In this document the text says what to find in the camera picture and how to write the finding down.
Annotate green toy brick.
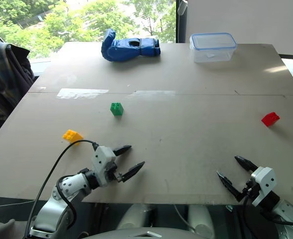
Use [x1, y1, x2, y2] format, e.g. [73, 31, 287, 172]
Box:
[110, 102, 124, 117]

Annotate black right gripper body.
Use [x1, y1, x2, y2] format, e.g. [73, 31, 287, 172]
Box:
[237, 178, 261, 203]

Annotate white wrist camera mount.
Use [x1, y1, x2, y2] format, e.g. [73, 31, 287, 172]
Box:
[250, 166, 277, 207]
[91, 146, 117, 187]

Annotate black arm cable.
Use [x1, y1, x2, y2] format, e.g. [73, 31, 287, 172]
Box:
[24, 140, 99, 235]
[242, 194, 293, 231]

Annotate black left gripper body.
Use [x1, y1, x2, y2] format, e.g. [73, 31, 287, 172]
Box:
[107, 161, 124, 183]

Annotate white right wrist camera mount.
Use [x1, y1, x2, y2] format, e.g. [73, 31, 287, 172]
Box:
[250, 166, 277, 207]

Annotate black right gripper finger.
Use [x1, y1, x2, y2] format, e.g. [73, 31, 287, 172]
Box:
[234, 155, 259, 173]
[216, 170, 244, 201]

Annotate red toy brick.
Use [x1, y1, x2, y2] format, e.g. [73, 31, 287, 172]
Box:
[261, 112, 281, 127]

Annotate dark plaid jacket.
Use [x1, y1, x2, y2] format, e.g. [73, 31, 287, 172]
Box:
[0, 41, 35, 146]

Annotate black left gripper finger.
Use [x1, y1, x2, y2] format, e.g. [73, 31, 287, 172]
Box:
[121, 161, 146, 183]
[112, 145, 132, 157]

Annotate clear plastic container blue lid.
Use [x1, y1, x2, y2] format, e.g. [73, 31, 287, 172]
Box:
[189, 32, 238, 63]

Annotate blue boxing glove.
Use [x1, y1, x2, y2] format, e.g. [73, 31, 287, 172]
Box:
[101, 28, 161, 62]

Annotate yellow toy brick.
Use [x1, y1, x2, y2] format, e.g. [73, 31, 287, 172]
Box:
[62, 129, 84, 146]

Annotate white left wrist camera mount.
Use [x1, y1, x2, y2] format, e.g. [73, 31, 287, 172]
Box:
[91, 146, 117, 187]

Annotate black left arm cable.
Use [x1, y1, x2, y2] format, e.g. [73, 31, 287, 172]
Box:
[24, 140, 99, 235]

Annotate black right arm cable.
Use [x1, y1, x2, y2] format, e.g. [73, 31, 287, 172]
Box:
[242, 194, 293, 231]

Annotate silver robot torso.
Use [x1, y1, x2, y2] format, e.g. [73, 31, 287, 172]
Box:
[83, 203, 227, 239]

